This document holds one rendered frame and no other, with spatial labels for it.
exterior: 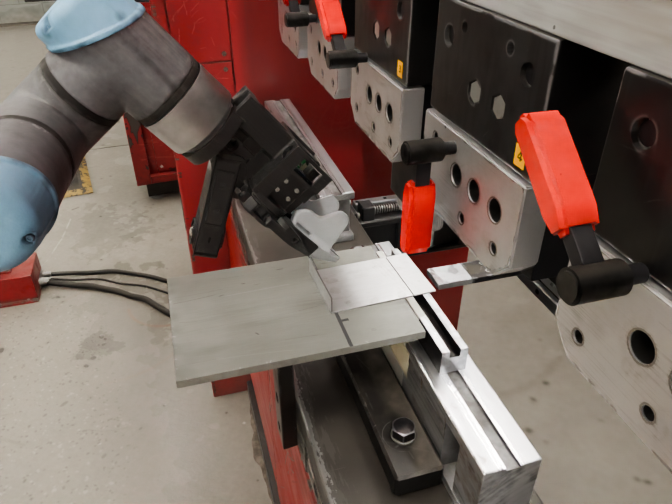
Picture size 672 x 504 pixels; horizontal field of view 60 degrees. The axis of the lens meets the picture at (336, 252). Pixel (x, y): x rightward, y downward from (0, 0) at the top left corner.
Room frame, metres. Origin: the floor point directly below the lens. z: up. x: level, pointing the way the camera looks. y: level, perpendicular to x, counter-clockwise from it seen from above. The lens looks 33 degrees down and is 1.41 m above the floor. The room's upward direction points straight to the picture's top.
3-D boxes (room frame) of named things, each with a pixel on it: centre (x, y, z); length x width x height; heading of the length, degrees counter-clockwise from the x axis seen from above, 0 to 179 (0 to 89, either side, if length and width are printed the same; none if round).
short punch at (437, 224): (0.57, -0.09, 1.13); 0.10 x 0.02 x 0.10; 16
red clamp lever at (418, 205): (0.41, -0.07, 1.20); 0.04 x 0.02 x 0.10; 106
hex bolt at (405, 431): (0.42, -0.07, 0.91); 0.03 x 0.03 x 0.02
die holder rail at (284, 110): (1.10, 0.07, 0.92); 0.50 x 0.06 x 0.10; 16
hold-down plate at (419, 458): (0.52, -0.04, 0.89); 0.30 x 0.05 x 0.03; 16
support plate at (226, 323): (0.53, 0.05, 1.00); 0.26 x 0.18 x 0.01; 106
